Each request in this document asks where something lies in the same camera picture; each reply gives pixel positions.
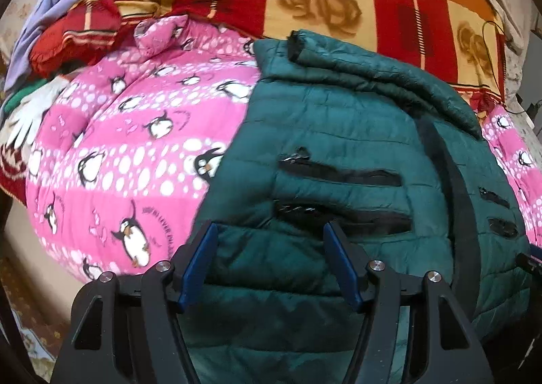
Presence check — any green puffer jacket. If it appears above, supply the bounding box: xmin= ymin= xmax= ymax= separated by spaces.
xmin=175 ymin=29 xmax=536 ymax=384

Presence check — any patterned floor rug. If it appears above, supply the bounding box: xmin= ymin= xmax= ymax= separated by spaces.
xmin=0 ymin=257 xmax=64 ymax=370

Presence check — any black cable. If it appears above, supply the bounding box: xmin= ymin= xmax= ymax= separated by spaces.
xmin=480 ymin=20 xmax=542 ymax=118

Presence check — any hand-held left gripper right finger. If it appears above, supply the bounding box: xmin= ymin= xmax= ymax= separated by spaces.
xmin=324 ymin=221 xmax=494 ymax=384

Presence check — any green cloth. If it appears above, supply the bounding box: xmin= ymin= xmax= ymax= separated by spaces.
xmin=4 ymin=79 xmax=47 ymax=111

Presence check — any maroon patterned cloth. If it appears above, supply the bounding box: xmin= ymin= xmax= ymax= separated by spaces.
xmin=0 ymin=142 xmax=39 ymax=202

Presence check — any white floral bed sheet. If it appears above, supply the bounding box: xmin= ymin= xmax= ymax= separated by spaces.
xmin=504 ymin=32 xmax=535 ymax=114

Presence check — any pink penguin blanket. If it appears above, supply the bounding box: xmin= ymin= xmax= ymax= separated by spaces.
xmin=25 ymin=15 xmax=542 ymax=283

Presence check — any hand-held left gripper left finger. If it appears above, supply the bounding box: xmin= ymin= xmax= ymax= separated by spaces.
xmin=50 ymin=221 xmax=218 ymax=384

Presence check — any white glove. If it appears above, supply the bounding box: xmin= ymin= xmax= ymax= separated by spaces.
xmin=6 ymin=79 xmax=70 ymax=147

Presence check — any red plaid cloth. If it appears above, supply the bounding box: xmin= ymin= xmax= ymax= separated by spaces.
xmin=29 ymin=0 xmax=136 ymax=75

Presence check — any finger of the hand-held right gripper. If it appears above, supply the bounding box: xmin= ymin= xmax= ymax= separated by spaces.
xmin=514 ymin=252 xmax=542 ymax=279

